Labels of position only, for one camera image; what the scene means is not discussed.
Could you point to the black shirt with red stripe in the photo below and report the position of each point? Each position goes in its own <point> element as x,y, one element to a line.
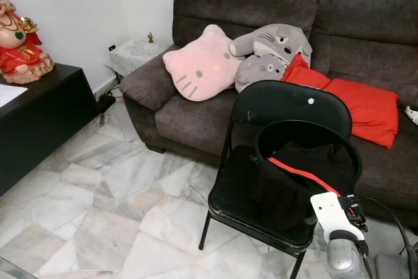
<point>261,187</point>

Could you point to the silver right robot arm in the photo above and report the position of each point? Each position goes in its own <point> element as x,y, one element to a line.
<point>343,259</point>

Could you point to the red cushion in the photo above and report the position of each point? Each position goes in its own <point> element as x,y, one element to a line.
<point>366,109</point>

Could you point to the small white patterned cloth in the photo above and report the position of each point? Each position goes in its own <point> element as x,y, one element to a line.
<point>411,115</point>

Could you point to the black folding chair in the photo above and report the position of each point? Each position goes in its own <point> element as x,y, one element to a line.
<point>287,106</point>

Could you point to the dark brown fabric sofa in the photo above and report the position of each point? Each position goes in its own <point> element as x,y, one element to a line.
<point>196,122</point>

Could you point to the grey Totoro plush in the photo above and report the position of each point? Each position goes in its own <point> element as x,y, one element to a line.
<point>271,44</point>

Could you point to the pink Hello Kitty pillow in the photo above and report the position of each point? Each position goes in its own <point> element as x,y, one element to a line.
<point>202,63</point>

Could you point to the small brass figurine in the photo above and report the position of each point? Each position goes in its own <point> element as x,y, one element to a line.
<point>150,37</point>

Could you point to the side table with lace cloth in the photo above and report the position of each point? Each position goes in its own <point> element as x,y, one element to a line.
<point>137,53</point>

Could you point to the black television console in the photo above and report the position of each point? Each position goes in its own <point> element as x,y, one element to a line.
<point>46,122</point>

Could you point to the white paper sheet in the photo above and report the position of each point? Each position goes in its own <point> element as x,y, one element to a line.
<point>10,95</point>

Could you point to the red laughing Buddha statue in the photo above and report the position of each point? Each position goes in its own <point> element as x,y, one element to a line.
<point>19,50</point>

